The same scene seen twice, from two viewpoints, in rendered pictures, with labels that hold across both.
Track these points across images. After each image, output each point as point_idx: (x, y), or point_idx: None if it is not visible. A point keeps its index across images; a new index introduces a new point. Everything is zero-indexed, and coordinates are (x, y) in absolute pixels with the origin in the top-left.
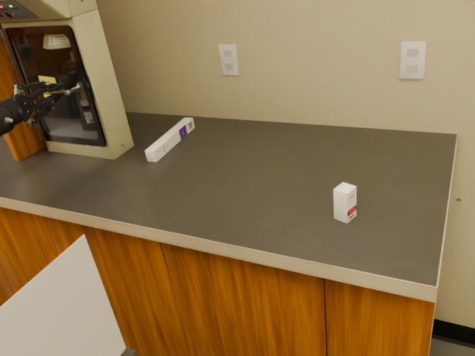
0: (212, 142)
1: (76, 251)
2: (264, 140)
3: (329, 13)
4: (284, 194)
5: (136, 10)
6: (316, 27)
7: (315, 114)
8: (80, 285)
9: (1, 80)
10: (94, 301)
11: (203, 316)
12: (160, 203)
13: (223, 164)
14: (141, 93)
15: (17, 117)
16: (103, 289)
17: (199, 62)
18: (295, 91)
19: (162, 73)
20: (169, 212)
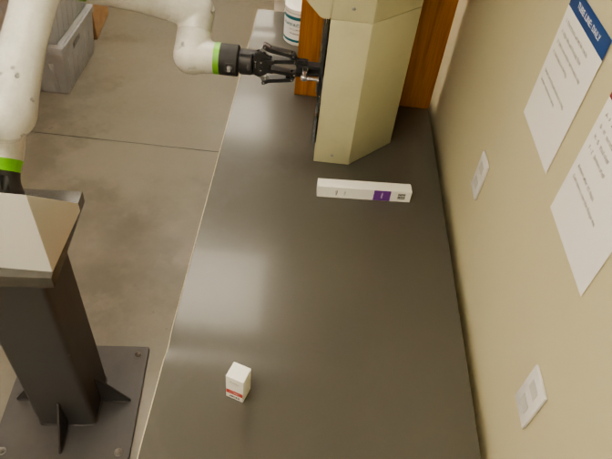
0: (376, 229)
1: (16, 198)
2: (394, 280)
3: (532, 241)
4: (273, 327)
5: (481, 39)
6: (520, 240)
7: (476, 320)
8: (15, 216)
9: (316, 20)
10: (26, 230)
11: None
12: (238, 227)
13: (325, 256)
14: (447, 122)
15: (242, 70)
16: (36, 231)
17: (473, 148)
18: (483, 277)
19: (460, 122)
20: (223, 239)
